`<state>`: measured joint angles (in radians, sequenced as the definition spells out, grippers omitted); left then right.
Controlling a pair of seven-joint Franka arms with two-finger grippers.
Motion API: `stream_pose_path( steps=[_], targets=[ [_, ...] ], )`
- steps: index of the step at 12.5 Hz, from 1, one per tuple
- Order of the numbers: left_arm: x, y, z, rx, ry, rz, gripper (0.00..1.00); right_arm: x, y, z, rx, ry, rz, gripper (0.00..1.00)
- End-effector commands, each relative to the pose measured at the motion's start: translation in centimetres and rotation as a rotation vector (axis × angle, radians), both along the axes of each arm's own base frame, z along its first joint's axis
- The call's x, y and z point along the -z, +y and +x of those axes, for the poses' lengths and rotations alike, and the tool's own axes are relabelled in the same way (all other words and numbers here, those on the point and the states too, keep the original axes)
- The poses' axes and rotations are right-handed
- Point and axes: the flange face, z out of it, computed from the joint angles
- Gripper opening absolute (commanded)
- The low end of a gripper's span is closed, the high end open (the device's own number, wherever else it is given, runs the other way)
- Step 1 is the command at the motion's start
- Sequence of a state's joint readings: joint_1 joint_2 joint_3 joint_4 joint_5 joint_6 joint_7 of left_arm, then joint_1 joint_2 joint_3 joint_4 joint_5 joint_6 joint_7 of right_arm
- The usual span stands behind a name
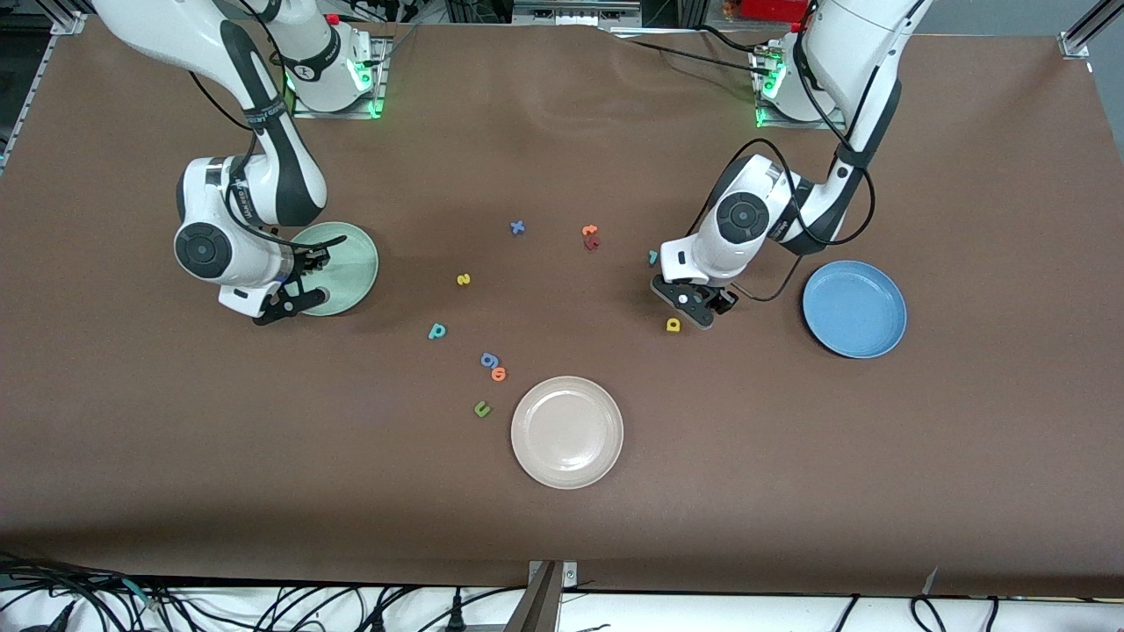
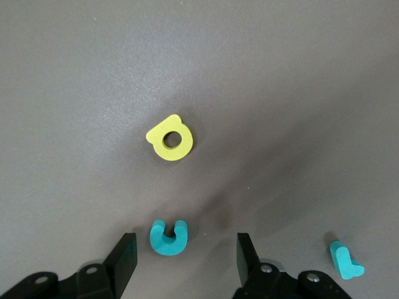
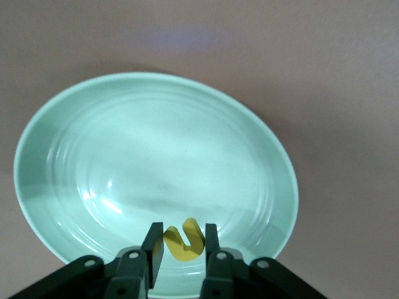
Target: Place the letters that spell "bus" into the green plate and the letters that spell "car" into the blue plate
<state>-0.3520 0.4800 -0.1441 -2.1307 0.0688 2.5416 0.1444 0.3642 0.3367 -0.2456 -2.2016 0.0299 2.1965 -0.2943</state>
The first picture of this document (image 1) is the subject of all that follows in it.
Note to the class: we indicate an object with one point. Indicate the white box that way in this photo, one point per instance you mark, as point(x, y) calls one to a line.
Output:
point(575, 10)

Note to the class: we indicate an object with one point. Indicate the blue round plate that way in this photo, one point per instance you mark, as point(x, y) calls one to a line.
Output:
point(853, 309)

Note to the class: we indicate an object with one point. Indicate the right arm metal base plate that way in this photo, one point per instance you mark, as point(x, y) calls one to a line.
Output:
point(379, 88)

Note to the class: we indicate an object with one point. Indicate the blue foam letter g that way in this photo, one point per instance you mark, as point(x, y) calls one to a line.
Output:
point(486, 357)

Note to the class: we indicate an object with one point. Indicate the green round plate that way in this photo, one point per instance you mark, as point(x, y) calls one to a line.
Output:
point(347, 263)

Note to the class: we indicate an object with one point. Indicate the aluminium beam with bracket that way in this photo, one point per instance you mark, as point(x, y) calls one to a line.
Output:
point(543, 606)

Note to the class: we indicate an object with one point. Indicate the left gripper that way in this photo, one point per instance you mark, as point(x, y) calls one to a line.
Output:
point(722, 299)

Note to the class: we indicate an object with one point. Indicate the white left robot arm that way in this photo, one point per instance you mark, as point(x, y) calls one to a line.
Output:
point(861, 53)

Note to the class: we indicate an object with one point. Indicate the long aluminium frame rail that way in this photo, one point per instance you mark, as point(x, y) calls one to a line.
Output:
point(70, 22)

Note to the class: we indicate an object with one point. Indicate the beige round plate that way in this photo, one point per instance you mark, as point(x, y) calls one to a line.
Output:
point(566, 432)

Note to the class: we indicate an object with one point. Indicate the white tape piece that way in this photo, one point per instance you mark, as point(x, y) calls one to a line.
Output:
point(931, 579)

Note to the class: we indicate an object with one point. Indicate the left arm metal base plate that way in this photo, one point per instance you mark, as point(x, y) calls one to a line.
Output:
point(790, 125)

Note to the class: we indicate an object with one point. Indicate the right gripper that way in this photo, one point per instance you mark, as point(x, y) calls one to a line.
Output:
point(303, 262)

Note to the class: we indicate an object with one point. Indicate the brown table cover mat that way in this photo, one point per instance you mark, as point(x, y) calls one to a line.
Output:
point(562, 527)

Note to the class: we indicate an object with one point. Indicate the red object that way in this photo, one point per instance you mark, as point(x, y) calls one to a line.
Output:
point(773, 9)

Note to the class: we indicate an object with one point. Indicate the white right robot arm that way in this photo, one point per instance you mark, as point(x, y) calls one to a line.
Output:
point(158, 35)

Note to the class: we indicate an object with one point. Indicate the black power plug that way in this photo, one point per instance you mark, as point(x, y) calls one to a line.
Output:
point(456, 614)

